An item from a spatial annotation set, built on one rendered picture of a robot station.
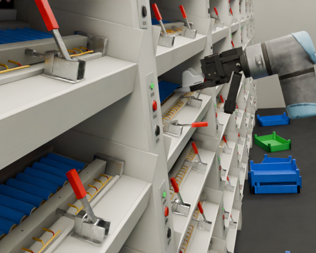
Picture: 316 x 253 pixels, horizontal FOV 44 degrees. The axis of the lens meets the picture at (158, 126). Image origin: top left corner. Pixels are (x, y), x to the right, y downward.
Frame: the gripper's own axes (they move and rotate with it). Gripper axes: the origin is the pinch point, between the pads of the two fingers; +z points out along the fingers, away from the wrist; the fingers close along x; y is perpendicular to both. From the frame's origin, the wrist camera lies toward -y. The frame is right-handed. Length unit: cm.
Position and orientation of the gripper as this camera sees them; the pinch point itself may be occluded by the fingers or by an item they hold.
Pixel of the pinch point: (180, 91)
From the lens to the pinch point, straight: 113.2
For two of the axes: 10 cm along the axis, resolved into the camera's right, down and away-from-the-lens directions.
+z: -9.2, 2.3, 3.3
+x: -2.7, 2.8, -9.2
